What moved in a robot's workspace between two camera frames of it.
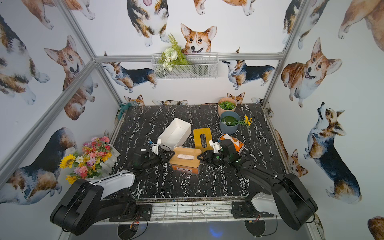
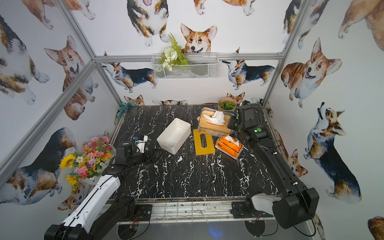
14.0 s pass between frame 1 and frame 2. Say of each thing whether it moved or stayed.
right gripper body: moved
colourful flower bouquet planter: stayed
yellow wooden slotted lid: stayed
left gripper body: moved
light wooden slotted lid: moved
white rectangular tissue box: stayed
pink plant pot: stayed
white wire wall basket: stayed
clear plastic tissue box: moved
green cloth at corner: stayed
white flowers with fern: stayed
